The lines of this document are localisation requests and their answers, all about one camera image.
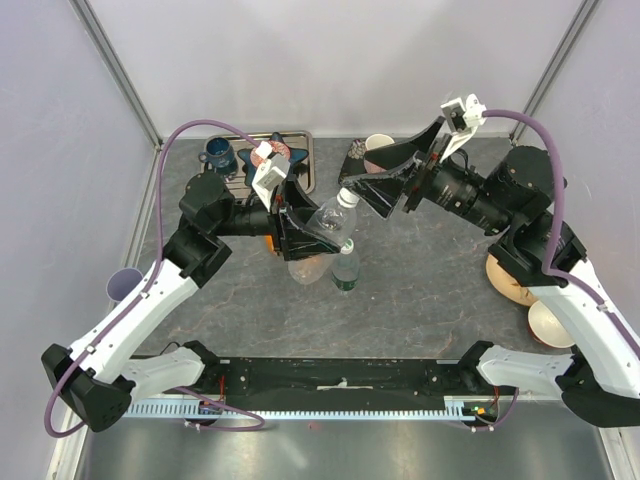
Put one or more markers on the clear plastic bottle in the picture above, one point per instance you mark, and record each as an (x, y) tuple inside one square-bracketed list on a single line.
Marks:
[(335, 220)]

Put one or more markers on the pink mug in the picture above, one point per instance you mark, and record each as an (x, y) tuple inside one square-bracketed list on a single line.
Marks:
[(376, 141)]

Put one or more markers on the water bottle green label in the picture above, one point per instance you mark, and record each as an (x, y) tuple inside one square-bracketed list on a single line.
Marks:
[(346, 267)]

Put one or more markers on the black floral square plate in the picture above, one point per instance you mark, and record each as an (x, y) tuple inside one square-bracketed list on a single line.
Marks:
[(353, 172)]

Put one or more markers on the beige plate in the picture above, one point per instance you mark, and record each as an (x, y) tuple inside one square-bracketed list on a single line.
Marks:
[(506, 285)]

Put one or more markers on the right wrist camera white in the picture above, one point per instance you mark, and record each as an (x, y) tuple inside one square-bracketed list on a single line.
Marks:
[(464, 115)]

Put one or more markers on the blue mug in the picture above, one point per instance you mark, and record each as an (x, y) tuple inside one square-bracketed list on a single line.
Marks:
[(219, 154)]

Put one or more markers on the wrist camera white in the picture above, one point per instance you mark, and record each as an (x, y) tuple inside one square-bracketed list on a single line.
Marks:
[(270, 172), (464, 115)]

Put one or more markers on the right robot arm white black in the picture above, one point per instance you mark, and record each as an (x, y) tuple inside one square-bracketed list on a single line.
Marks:
[(518, 204)]

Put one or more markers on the metal tray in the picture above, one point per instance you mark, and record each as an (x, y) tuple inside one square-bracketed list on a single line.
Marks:
[(304, 171)]

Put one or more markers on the right orange juice bottle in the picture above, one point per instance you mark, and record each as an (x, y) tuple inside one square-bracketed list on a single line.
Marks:
[(314, 260)]

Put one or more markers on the purple cup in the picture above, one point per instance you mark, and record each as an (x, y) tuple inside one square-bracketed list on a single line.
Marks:
[(122, 283)]

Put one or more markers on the orange juice bottle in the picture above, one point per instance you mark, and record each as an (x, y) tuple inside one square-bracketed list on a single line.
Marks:
[(269, 244), (314, 260)]

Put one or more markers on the blue star-shaped plate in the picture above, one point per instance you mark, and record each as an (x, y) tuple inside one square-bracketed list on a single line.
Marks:
[(297, 155)]

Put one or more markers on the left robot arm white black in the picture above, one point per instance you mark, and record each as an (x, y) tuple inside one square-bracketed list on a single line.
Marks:
[(97, 377)]

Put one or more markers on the red patterned bowl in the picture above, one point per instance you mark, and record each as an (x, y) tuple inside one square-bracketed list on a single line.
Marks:
[(277, 147)]

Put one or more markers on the white bowl red rim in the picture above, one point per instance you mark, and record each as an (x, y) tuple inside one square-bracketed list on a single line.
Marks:
[(546, 328)]

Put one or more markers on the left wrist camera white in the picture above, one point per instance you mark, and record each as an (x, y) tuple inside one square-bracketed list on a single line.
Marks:
[(270, 172)]

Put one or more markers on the left orange juice bottle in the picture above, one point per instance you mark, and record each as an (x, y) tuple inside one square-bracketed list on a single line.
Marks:
[(269, 244)]

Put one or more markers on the slotted cable duct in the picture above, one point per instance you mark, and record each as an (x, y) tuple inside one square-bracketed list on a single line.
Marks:
[(188, 408)]

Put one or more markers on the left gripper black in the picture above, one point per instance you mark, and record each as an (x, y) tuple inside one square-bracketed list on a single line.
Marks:
[(289, 240)]

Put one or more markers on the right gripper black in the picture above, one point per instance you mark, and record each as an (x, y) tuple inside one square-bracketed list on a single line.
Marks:
[(383, 191)]

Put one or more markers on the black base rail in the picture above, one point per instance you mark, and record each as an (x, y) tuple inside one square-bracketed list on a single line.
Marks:
[(283, 383)]

